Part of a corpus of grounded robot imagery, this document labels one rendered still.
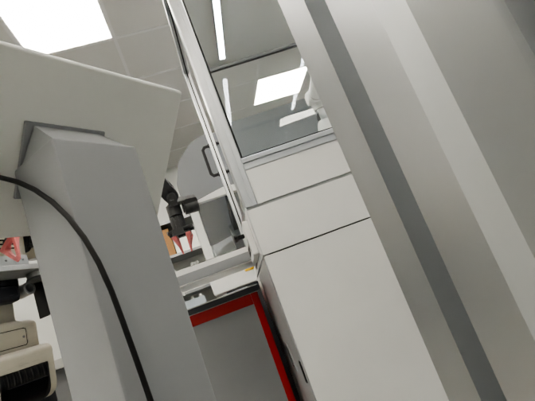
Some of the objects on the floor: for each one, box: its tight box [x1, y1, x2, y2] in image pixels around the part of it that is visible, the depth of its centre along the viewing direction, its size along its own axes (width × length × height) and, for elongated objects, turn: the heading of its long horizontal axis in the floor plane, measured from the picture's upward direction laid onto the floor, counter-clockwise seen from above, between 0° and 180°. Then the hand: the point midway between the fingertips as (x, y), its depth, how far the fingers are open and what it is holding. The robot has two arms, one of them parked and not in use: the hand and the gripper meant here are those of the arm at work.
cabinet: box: [257, 217, 449, 401], centre depth 169 cm, size 95×103×80 cm
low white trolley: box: [187, 284, 296, 401], centre depth 204 cm, size 58×62×76 cm
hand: (187, 251), depth 172 cm, fingers open, 3 cm apart
